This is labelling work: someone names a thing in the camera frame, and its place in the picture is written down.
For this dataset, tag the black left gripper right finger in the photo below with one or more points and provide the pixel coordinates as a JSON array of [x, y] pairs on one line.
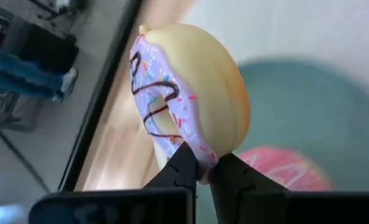
[[243, 186]]

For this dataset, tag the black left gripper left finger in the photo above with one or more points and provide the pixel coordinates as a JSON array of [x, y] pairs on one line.
[[175, 177]]

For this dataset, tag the large lilac iced donut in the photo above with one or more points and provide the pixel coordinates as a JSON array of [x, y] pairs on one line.
[[203, 77]]

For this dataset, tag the teal round plate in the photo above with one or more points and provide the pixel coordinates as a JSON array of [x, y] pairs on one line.
[[296, 109]]

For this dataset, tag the white round placemat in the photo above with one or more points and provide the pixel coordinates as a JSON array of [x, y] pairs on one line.
[[296, 25]]

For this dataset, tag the grey metal stand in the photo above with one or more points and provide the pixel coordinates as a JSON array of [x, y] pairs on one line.
[[13, 121]]

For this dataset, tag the black box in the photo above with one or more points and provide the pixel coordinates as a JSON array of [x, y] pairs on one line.
[[47, 46]]

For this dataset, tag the person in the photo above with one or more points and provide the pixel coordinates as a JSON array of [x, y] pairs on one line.
[[22, 74]]

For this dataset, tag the black wheeled chair base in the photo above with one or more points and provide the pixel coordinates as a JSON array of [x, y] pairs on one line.
[[59, 7]]

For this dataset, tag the black metal table frame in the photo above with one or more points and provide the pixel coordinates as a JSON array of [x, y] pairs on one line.
[[109, 71]]

